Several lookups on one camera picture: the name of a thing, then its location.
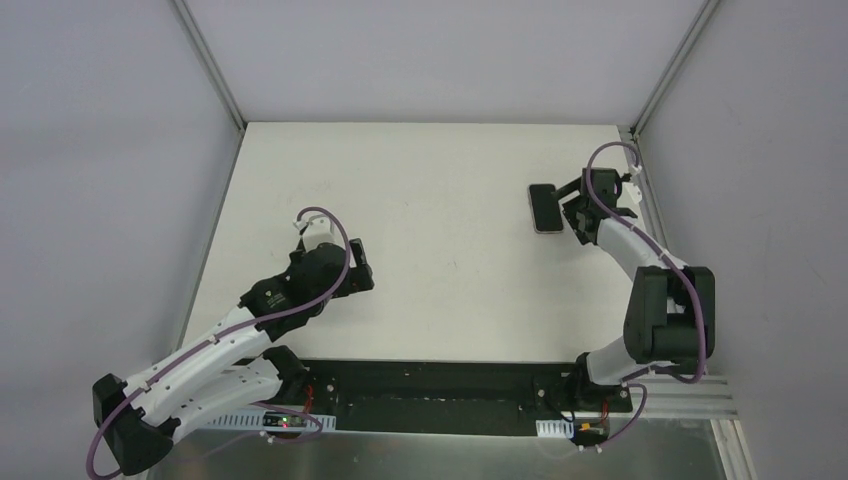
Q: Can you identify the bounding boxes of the clear phone case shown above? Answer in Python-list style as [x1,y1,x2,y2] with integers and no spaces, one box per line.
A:
[527,183,566,235]

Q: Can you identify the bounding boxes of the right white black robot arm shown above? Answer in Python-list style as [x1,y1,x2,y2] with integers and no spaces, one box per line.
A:
[533,168,715,410]

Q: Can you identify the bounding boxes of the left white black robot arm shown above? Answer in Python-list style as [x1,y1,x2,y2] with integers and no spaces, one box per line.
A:
[87,238,374,476]

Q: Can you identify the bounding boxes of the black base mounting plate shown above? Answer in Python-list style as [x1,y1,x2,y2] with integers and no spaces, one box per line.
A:
[272,359,632,437]

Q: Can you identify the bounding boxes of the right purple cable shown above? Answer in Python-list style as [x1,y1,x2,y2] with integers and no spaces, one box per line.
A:
[584,140,709,386]

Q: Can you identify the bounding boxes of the purple cable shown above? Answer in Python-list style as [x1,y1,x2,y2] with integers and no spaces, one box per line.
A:
[584,140,709,386]
[86,206,352,480]

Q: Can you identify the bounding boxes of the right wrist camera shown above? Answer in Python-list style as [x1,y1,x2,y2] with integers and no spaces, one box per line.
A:
[622,166,643,204]

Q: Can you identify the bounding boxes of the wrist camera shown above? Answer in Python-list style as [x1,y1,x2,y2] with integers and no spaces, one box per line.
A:
[301,219,336,252]
[622,166,643,204]

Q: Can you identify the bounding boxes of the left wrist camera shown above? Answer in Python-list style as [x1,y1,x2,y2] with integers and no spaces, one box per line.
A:
[301,219,336,252]

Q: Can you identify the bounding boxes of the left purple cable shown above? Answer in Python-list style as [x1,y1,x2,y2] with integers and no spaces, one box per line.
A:
[86,206,352,480]

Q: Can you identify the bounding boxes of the left white cable duct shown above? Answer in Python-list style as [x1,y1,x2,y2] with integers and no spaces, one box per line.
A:
[203,410,336,433]

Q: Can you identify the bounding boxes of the white cable duct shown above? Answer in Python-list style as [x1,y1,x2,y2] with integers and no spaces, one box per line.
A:
[535,420,575,440]
[203,410,336,433]

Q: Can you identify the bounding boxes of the aluminium frame rail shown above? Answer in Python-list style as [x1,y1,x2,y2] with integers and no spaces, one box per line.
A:
[638,375,738,420]

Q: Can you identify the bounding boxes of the right white cable duct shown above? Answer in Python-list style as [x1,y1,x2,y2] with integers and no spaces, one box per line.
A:
[535,420,575,440]

